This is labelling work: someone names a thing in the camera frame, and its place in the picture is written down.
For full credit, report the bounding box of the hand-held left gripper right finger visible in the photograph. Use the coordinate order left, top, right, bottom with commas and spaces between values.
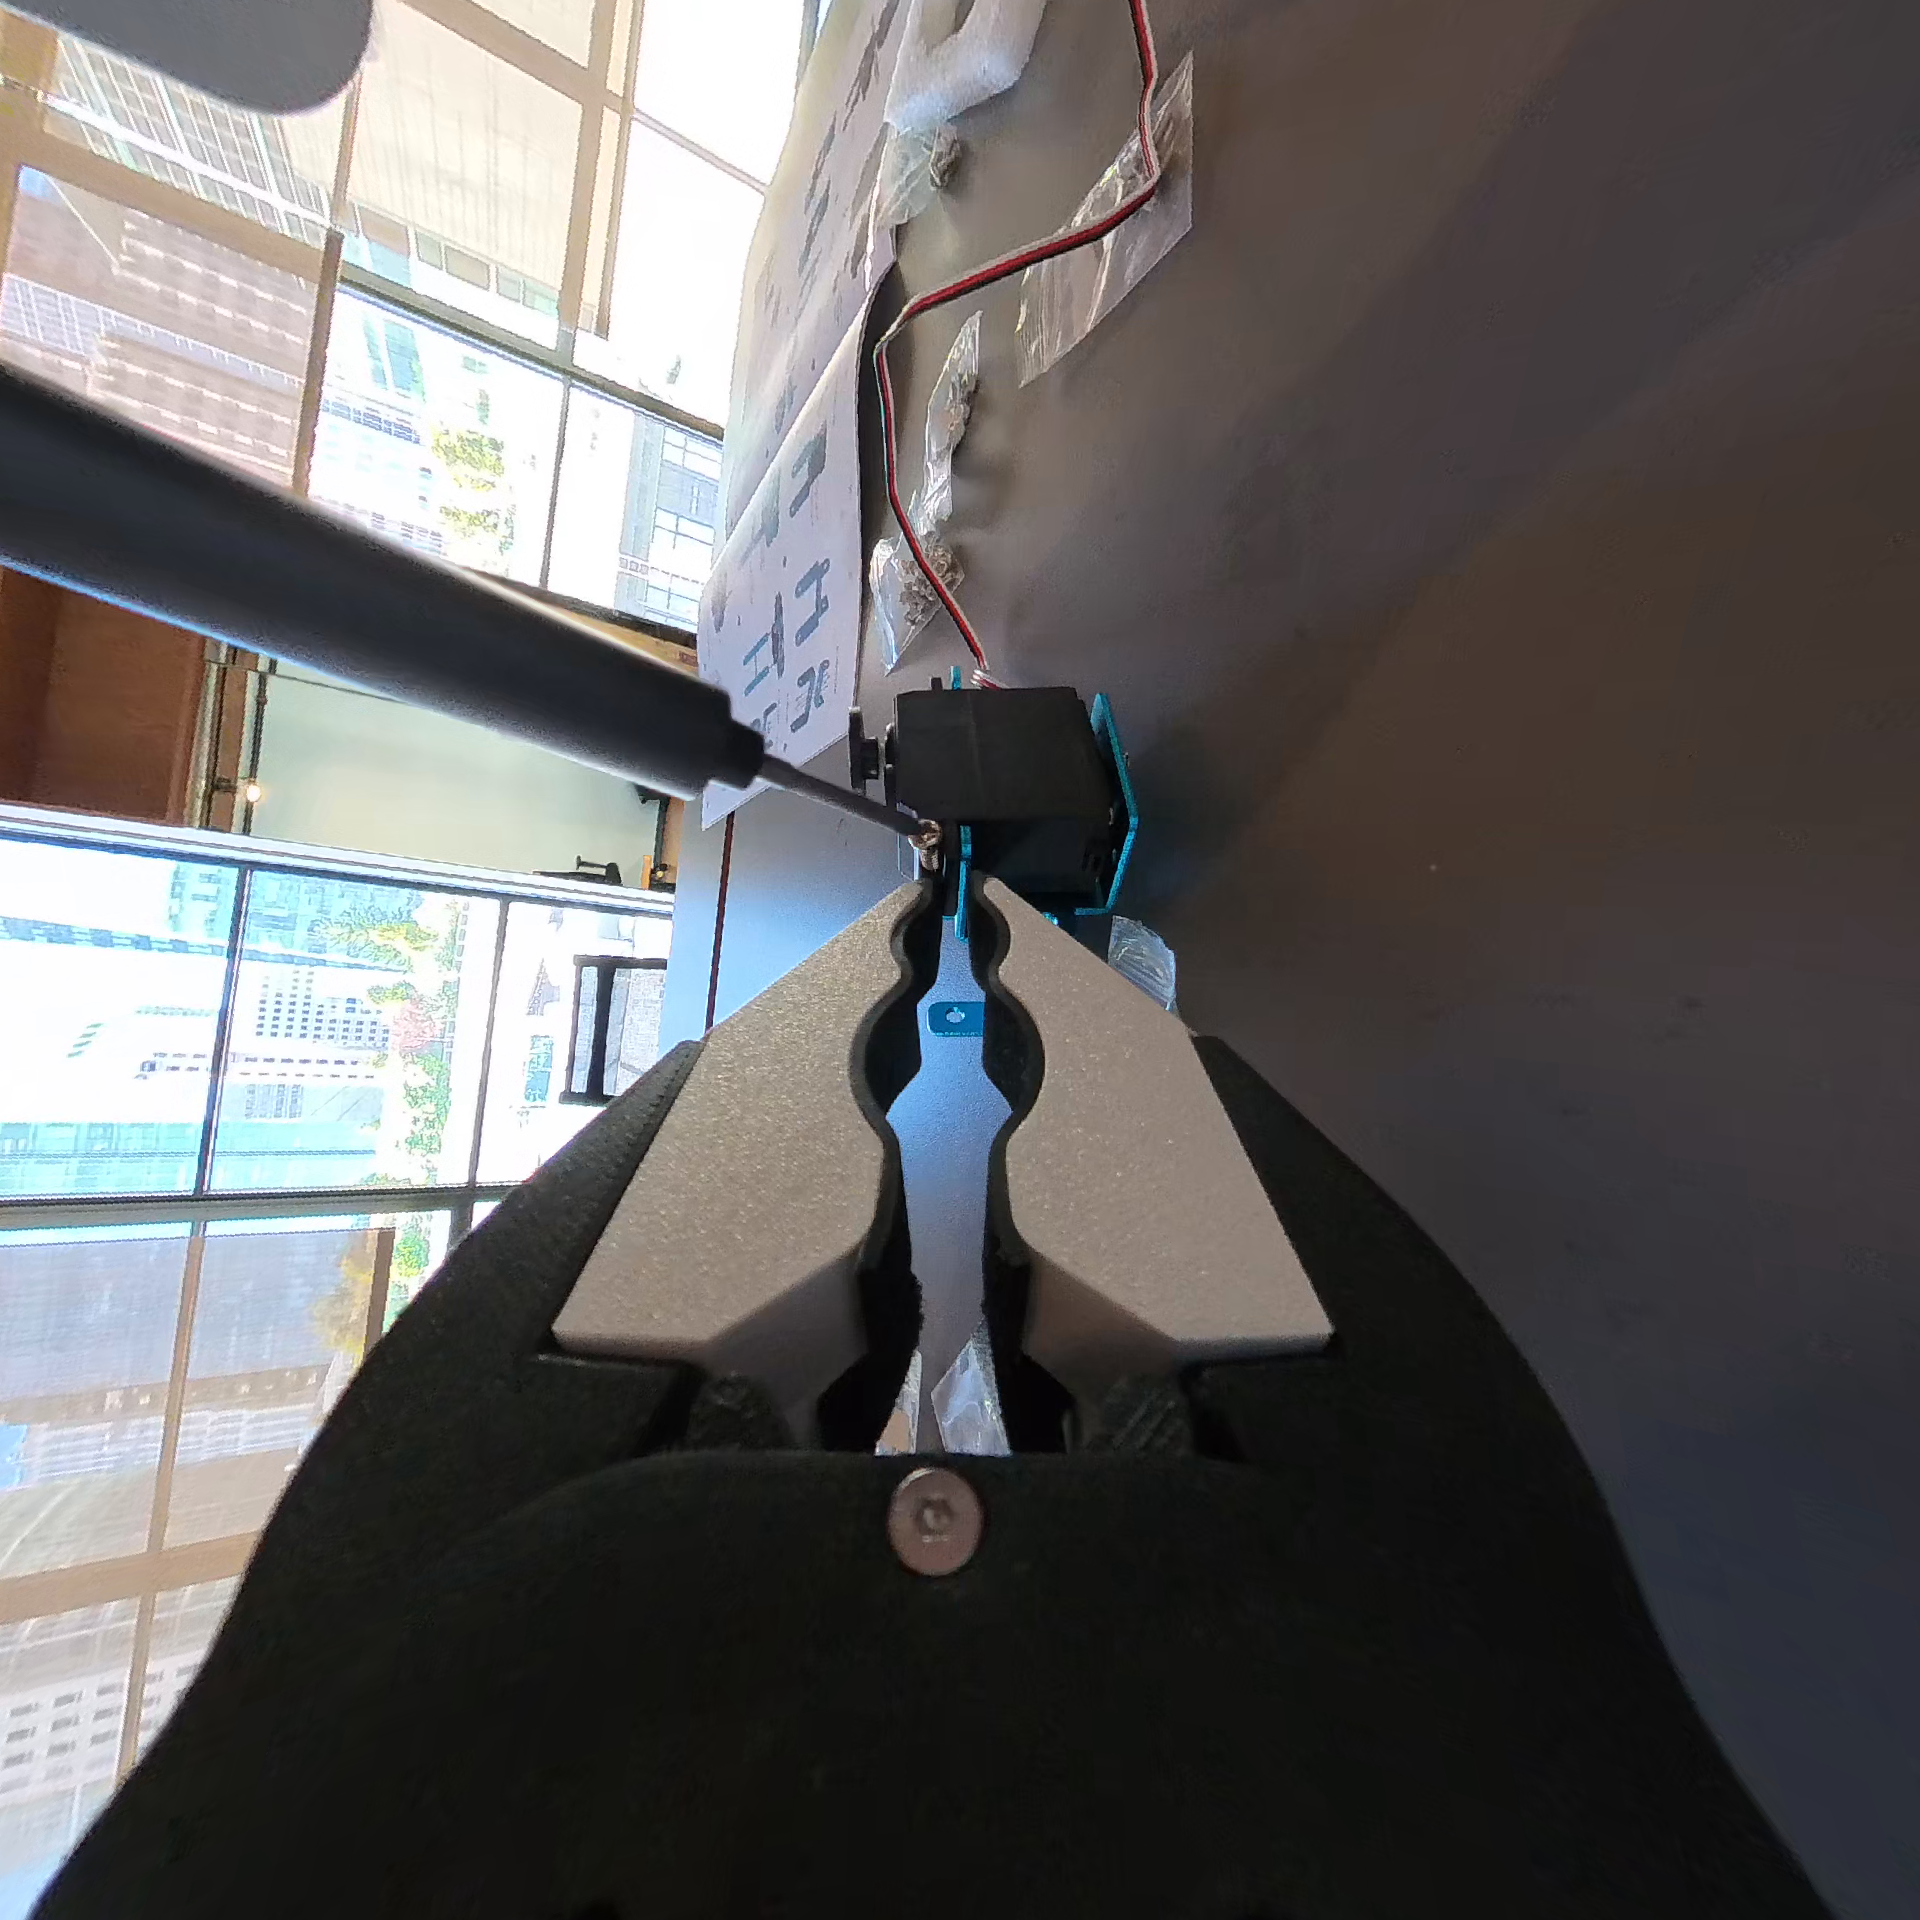
971, 877, 1339, 1369

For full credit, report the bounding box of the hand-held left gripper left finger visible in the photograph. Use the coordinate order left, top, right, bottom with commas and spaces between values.
550, 881, 939, 1369

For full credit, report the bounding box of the blue metal bracket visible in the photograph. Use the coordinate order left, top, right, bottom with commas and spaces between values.
896, 663, 1151, 1039

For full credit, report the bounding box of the black screwdriver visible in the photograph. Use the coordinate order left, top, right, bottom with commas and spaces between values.
0, 359, 934, 837

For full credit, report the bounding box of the white square foam frame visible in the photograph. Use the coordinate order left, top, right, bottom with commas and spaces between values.
882, 0, 1056, 132

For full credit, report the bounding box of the dark brown desk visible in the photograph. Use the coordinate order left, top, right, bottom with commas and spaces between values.
655, 0, 1920, 1920

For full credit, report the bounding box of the black mesh office chair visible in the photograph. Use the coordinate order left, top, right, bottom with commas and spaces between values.
556, 948, 671, 1107

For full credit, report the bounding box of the beige roller blind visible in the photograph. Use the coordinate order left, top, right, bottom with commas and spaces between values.
0, 0, 650, 500

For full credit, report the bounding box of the large glass window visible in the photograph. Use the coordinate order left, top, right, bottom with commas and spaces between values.
0, 0, 823, 1849

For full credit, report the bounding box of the wooden cabinet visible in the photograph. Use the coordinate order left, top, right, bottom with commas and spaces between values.
0, 566, 214, 830

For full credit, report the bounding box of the white printed instruction manual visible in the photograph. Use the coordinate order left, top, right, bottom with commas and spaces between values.
695, 0, 904, 830

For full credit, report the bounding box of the tiny crumpled clear bag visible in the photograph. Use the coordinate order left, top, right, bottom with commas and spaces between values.
882, 124, 965, 231

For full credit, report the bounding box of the crumpled clear parts bag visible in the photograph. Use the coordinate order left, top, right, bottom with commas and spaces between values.
896, 309, 987, 531

